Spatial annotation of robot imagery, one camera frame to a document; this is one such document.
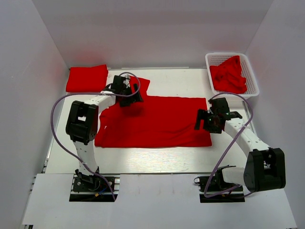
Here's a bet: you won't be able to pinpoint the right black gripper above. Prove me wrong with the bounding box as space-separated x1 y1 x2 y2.
194 109 223 134

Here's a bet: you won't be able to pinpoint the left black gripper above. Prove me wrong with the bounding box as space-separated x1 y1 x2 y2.
120 83 143 107

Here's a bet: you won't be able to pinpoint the red t shirt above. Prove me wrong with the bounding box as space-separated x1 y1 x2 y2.
66 64 108 93
94 77 212 148

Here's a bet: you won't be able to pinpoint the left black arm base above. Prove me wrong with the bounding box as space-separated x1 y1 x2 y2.
69 169 120 202

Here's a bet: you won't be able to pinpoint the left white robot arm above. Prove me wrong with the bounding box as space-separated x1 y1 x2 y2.
65 72 143 190

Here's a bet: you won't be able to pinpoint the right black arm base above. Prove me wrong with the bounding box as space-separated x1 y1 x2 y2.
193 176 245 203

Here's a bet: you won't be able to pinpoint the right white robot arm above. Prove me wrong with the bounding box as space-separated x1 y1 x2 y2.
194 96 286 198

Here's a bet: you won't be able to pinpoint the red t shirts in basket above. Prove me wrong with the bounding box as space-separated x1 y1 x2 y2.
210 55 247 94

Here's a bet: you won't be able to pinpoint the folded red t shirt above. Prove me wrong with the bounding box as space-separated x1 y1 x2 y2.
66 64 108 93

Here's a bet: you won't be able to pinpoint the white plastic basket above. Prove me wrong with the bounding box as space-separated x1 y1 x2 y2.
205 52 259 99

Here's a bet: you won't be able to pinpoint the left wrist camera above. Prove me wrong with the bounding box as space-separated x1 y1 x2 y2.
123 75 131 84

